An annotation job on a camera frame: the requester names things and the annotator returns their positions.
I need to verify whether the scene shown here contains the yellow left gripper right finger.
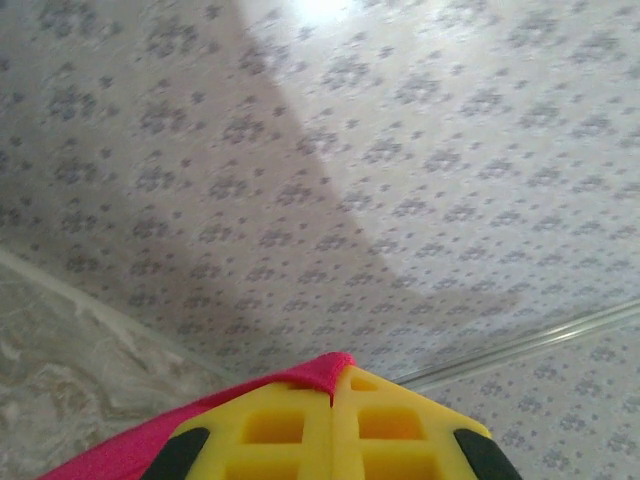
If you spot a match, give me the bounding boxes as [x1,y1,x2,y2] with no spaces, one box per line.
[329,364,521,480]

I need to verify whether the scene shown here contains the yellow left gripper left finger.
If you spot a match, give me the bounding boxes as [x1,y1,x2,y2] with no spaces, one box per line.
[144,382,335,480]

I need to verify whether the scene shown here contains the red t-shirt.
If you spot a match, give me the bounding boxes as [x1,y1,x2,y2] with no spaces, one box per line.
[37,351,359,480]

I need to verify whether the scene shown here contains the aluminium frame post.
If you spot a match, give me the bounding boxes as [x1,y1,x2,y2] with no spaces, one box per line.
[399,299,640,391]

